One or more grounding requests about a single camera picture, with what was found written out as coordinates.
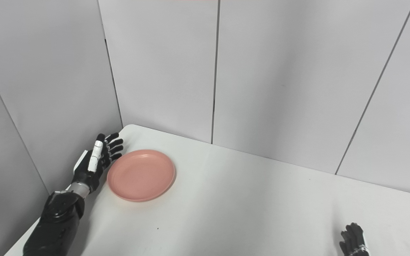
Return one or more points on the pink round plate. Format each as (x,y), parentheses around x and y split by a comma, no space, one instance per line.
(141,175)

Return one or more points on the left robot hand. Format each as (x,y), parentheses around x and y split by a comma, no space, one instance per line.
(93,163)

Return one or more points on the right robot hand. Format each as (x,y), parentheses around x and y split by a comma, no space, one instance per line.
(354,241)

